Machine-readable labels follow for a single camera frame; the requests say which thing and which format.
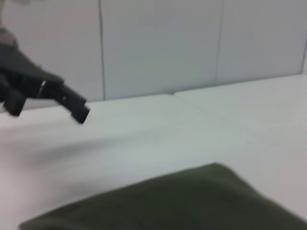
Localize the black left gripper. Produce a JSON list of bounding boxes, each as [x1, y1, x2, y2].
[[0, 42, 91, 125]]

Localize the dark green shirt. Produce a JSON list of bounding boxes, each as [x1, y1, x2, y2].
[[18, 162, 307, 230]]

